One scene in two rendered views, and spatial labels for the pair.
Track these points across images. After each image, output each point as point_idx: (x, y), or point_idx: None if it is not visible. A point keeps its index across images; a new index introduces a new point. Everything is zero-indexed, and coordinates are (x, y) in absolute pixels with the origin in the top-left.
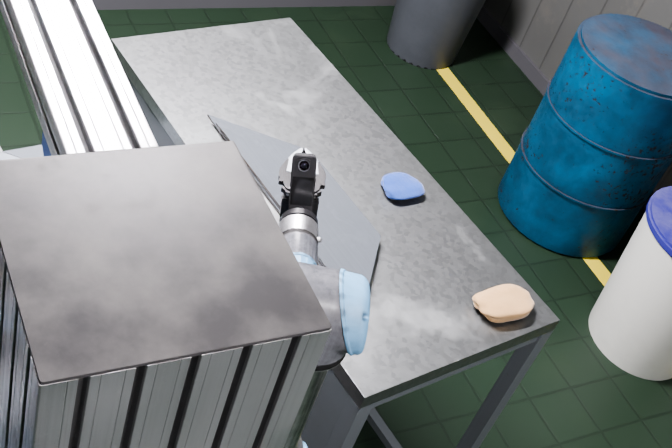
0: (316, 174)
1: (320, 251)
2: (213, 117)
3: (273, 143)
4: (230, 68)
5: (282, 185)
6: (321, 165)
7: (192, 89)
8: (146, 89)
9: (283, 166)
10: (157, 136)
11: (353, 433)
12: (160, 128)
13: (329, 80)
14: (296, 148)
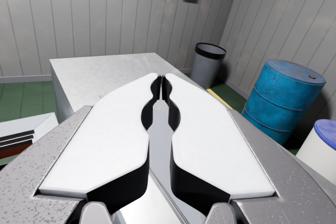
0: (259, 193)
1: (191, 216)
2: (102, 96)
3: None
4: (120, 71)
5: (150, 142)
6: (253, 125)
7: (92, 81)
8: (60, 82)
9: (38, 151)
10: (67, 112)
11: None
12: (67, 107)
13: (177, 75)
14: (160, 112)
